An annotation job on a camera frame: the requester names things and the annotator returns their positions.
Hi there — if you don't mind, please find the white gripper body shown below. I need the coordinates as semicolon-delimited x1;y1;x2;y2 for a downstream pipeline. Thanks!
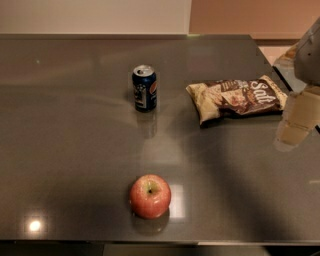
294;17;320;86

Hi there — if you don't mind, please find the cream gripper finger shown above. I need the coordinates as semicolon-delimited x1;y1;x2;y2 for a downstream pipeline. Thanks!
274;85;320;152

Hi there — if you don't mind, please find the blue pepsi can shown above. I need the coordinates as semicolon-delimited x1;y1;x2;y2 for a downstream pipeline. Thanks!
132;65;157;112

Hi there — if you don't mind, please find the brown salt chips bag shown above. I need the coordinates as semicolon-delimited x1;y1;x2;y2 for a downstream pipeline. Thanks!
186;75;287;123

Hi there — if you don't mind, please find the red apple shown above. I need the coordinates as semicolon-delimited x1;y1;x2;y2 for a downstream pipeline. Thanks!
129;174;171;219

